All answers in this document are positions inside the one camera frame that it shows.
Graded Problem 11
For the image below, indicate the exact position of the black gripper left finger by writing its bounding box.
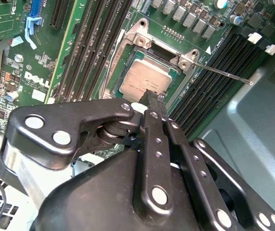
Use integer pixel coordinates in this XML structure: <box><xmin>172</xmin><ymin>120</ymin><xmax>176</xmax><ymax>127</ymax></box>
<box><xmin>0</xmin><ymin>89</ymin><xmax>175</xmax><ymax>218</ymax></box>

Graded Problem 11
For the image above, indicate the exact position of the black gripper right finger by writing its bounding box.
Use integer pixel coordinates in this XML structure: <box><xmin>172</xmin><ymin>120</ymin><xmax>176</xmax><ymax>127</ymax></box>
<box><xmin>158</xmin><ymin>92</ymin><xmax>275</xmax><ymax>231</ymax></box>

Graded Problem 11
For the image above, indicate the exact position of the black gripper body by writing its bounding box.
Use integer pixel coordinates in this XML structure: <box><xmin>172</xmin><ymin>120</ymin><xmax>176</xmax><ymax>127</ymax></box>
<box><xmin>30</xmin><ymin>120</ymin><xmax>215</xmax><ymax>231</ymax></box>

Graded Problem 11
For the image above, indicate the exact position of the thin metal locking lever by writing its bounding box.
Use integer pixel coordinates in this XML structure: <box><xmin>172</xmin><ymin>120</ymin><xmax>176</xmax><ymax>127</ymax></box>
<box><xmin>192</xmin><ymin>62</ymin><xmax>253</xmax><ymax>85</ymax></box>
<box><xmin>102</xmin><ymin>28</ymin><xmax>126</xmax><ymax>98</ymax></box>

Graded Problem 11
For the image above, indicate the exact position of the silver CPU chip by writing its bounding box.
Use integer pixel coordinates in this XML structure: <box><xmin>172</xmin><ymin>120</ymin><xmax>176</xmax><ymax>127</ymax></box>
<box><xmin>118</xmin><ymin>54</ymin><xmax>179</xmax><ymax>100</ymax></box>

